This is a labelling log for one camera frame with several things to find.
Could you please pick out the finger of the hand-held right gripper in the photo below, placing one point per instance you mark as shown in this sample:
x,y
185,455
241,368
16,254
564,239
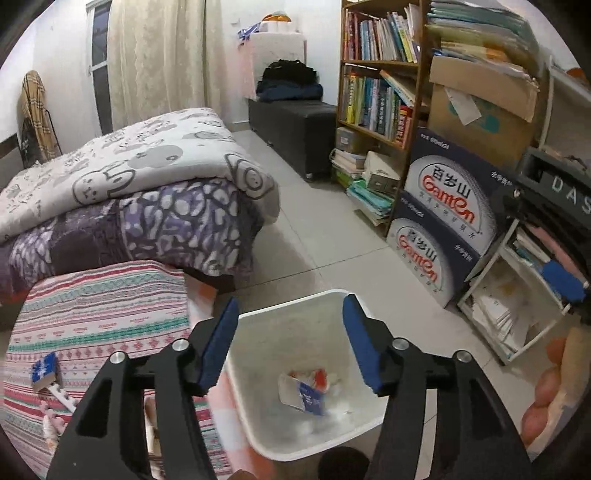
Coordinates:
x,y
563,281

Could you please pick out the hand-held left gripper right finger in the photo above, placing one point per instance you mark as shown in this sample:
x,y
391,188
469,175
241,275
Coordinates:
x,y
362,346

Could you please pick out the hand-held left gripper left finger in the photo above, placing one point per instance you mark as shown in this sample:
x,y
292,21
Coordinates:
x,y
219,341

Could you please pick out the red white snack wrapper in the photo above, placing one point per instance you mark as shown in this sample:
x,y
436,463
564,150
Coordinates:
x,y
318,378

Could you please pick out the white plastic bin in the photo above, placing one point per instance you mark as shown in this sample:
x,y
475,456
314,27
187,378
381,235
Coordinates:
x,y
286,332

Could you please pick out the white blue paper box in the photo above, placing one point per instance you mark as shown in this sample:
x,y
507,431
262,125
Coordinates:
x,y
300,397

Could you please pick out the blue white packet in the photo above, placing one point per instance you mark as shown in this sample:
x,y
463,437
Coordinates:
x,y
45,369

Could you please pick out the person's right hand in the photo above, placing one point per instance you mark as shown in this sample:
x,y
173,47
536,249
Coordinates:
x,y
558,392

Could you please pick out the stack of flat books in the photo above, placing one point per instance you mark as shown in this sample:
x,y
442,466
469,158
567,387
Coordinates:
x,y
528,251

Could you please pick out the white shelf rack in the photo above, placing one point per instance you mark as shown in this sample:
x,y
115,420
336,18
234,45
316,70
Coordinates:
x,y
517,286

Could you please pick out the stack of white papers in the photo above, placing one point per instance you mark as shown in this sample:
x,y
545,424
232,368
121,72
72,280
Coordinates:
x,y
498,314

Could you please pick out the brown cardboard box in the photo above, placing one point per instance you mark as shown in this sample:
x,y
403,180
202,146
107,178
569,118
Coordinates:
x,y
480,120

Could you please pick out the blue water carton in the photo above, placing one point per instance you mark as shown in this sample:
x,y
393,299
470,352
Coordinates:
x,y
429,258
457,194

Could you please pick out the purple patterned quilt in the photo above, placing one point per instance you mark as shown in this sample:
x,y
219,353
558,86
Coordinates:
x,y
161,230

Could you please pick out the pink striped bedsheet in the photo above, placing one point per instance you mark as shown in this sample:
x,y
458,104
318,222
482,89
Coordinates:
x,y
92,314

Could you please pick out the stack of teal books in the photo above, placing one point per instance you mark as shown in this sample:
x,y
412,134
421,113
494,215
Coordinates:
x,y
371,201

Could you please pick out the wooden bookshelf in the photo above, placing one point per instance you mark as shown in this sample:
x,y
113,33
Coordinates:
x,y
422,92

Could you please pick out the beige small box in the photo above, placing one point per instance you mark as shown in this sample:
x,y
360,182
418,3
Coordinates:
x,y
381,173

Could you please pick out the stack of teal folders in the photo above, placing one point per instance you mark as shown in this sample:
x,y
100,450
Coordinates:
x,y
480,23

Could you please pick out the pink white small object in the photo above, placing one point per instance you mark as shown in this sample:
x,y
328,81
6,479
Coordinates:
x,y
51,420

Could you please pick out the row of thick books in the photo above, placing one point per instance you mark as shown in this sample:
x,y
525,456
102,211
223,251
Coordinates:
x,y
374,106

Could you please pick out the white printed blanket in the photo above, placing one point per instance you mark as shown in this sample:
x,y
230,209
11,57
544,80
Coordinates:
x,y
138,157

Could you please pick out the black storage bench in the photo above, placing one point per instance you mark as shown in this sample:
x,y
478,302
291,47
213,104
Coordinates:
x,y
295,129

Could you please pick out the row of thin books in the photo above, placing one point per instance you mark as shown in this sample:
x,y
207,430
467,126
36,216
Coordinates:
x,y
378,39

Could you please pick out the dark blue folded clothes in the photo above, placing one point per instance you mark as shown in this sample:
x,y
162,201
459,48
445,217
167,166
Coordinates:
x,y
288,92

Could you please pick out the black bag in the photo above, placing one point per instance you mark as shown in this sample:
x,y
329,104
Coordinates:
x,y
288,71

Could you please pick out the cream curtain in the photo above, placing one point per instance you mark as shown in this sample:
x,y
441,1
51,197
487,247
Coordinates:
x,y
157,60

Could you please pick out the plaid cloth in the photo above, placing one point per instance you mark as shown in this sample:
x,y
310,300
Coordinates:
x,y
37,115

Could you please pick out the window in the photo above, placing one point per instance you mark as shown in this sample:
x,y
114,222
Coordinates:
x,y
101,69

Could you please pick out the blue striped cloth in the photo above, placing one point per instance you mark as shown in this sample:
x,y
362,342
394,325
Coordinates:
x,y
247,36

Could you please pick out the orange round object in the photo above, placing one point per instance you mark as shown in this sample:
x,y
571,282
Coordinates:
x,y
277,18

